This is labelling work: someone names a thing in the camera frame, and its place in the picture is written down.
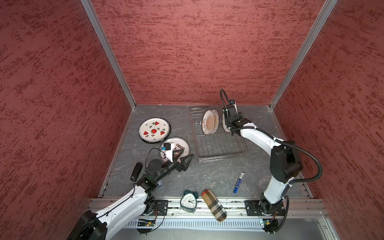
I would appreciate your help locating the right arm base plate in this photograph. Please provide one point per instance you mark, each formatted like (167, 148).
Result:
(253, 207)

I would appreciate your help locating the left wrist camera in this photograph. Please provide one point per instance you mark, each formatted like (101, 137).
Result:
(167, 154)

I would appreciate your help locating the plaid cylindrical case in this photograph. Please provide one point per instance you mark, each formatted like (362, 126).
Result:
(214, 205)

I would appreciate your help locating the blue marker pen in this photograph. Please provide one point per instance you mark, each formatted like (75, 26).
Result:
(238, 183)

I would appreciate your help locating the small sunburst plate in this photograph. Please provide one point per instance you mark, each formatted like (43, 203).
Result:
(208, 122)

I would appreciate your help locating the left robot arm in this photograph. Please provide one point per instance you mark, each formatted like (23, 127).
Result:
(106, 223)

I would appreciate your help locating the white plate red text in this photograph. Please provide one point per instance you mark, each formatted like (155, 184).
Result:
(179, 144)

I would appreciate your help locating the teal alarm clock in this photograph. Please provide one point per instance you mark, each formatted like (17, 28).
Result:
(189, 200)

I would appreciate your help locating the white plate red dots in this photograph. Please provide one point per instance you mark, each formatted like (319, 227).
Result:
(226, 129)

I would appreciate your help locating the aluminium front rail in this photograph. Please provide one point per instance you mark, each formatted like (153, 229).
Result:
(235, 208)

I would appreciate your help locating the black rectangular block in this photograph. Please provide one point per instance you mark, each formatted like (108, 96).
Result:
(136, 172)

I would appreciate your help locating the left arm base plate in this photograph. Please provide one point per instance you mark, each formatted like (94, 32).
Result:
(156, 206)

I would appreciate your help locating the wire dish rack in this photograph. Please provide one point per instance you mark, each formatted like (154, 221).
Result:
(211, 148)

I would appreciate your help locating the watermelon pattern plate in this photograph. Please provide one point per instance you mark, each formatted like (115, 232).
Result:
(154, 129)

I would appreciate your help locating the dark striped rim plate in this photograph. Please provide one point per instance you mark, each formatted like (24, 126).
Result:
(144, 139)

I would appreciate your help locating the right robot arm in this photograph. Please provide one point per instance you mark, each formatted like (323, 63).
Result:
(285, 159)

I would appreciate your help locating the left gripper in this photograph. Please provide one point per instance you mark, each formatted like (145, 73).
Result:
(182, 166)

